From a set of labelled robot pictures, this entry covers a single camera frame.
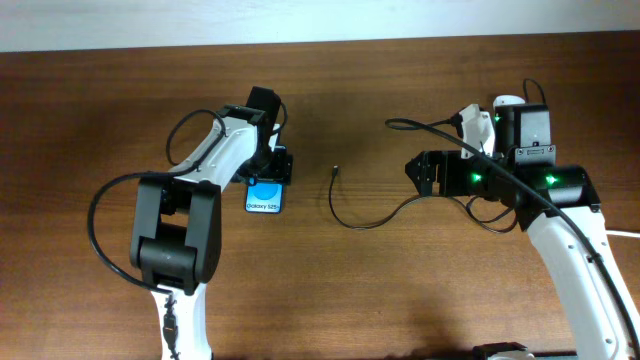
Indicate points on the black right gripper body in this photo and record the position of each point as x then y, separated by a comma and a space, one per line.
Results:
459, 176

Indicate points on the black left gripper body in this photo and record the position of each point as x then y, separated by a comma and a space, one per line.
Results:
269, 164

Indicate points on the blue Galaxy smartphone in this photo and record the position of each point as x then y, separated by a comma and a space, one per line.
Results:
265, 198

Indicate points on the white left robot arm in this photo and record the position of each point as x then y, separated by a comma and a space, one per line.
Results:
177, 233

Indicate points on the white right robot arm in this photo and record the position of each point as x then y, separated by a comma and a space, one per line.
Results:
508, 156

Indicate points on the white power strip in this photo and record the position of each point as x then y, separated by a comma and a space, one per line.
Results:
507, 100

